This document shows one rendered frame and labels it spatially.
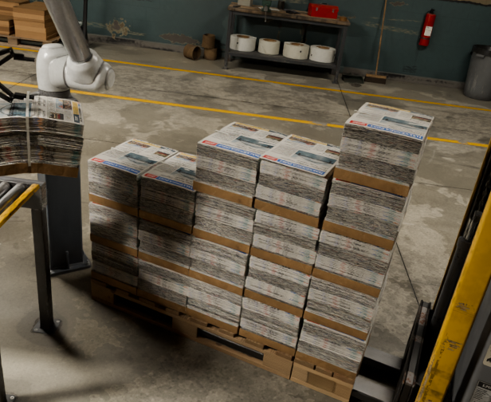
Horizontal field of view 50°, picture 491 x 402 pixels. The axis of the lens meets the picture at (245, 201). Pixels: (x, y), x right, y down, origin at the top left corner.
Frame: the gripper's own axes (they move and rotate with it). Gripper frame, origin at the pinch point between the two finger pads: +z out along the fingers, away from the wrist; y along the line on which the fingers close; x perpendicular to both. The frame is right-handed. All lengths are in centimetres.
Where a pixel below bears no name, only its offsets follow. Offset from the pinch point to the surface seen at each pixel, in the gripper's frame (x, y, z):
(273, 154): 22, 15, 94
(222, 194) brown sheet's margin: 16, 37, 78
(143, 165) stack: -22, 43, 49
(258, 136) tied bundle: -1, 16, 95
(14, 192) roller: -3, 50, -6
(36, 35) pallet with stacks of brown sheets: -635, 129, -24
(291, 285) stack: 41, 68, 109
